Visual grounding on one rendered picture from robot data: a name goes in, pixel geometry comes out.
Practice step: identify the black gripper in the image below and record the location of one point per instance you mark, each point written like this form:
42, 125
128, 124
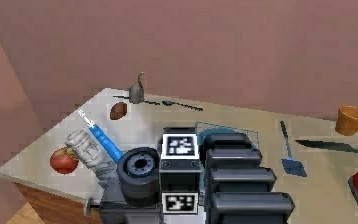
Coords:
138, 181

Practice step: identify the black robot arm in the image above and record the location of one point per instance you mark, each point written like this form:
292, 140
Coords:
240, 180

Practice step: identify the grey dispenser with spout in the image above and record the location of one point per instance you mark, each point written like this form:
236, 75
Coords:
136, 91

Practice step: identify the blue stick with white tip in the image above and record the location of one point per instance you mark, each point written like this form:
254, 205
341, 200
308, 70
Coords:
104, 139

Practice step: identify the red tomato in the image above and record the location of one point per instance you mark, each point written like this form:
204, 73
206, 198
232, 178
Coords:
63, 162

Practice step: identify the thin black utensil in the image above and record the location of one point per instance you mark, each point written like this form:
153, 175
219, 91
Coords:
152, 102

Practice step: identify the black spoon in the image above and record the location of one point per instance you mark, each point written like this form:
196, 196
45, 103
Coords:
168, 103

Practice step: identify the wooden counter with pale top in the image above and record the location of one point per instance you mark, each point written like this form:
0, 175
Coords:
55, 207

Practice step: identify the clear blue bowl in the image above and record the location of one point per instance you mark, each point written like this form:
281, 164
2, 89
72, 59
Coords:
220, 130

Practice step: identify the blue spatula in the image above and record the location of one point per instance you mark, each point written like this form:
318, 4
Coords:
293, 166

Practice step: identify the dark knife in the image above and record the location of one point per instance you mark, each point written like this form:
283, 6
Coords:
327, 145

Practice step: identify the orange cup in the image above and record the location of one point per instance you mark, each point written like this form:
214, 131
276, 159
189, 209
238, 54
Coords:
351, 121

